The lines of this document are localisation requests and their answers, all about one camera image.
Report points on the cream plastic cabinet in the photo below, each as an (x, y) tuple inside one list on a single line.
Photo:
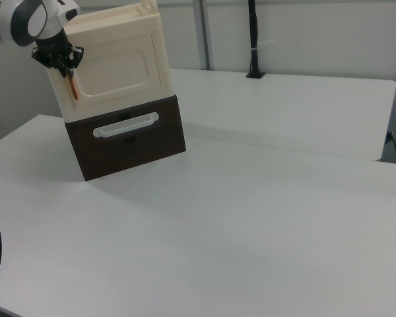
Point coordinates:
[(118, 26)]

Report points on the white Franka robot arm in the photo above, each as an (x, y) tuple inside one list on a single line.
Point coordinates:
[(19, 20)]

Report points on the black clamp-mounted pole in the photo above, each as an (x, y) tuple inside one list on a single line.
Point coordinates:
[(253, 33)]

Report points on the dark brown drawer unit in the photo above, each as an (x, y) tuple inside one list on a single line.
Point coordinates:
[(135, 152)]

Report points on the cream cabinet door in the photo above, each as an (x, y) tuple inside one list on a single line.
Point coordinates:
[(118, 69)]

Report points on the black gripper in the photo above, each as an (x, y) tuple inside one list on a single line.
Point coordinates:
[(52, 49)]

